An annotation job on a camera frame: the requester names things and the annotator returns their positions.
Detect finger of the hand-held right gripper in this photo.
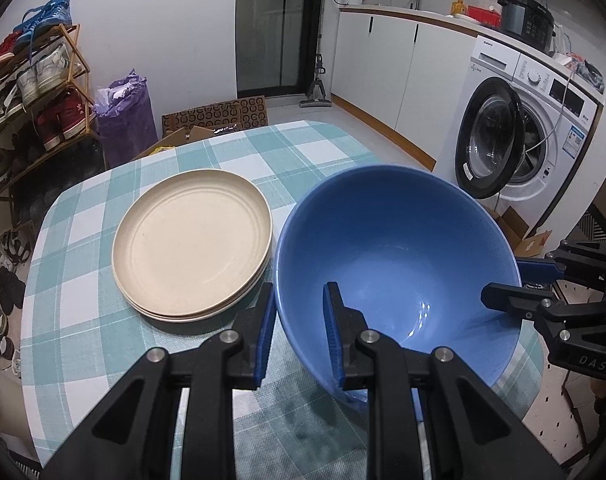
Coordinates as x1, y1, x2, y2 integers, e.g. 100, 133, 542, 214
515, 240, 606, 291
481, 282, 578, 341

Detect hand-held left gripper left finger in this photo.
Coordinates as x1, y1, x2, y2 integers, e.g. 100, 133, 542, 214
40, 282, 278, 480

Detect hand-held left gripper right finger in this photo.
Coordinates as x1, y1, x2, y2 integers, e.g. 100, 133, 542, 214
323, 281, 566, 480

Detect cream round plate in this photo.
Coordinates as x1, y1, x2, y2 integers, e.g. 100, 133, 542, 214
114, 240, 274, 318
117, 250, 274, 323
112, 169, 274, 313

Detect blue bowl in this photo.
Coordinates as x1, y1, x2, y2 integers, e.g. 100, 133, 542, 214
274, 164, 524, 408

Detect open cardboard box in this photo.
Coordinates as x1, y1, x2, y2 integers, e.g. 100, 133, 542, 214
483, 205, 554, 256

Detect black white striped mat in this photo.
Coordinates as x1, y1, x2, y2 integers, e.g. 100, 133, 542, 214
565, 202, 606, 246

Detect white washing machine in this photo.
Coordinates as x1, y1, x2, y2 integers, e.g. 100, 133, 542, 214
453, 35, 606, 218

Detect teal checked tablecloth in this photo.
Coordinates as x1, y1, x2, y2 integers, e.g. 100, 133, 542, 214
20, 120, 546, 480

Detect flat cardboard box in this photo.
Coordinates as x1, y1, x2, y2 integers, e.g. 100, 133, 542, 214
130, 125, 244, 161

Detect flattened patterned cardboard box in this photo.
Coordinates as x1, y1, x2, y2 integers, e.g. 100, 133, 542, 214
162, 96, 270, 136

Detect white base cabinets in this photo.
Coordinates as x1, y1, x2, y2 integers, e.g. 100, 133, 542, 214
330, 5, 478, 171

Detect black pressure cooker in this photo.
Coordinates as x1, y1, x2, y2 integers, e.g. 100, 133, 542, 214
498, 0, 556, 53

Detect floor mop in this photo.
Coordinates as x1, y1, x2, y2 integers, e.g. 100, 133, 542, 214
299, 0, 332, 108

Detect purple plastic bag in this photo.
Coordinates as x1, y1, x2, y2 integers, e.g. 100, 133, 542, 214
93, 67, 158, 166

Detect beige chair seat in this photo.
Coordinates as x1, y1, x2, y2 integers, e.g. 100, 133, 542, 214
0, 367, 38, 456

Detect red container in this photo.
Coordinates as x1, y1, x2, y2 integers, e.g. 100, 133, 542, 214
467, 5, 502, 28

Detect pile of dark shoes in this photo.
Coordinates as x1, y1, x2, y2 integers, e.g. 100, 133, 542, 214
0, 230, 31, 376

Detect black framed glass door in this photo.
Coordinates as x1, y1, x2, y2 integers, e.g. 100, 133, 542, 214
235, 0, 326, 100

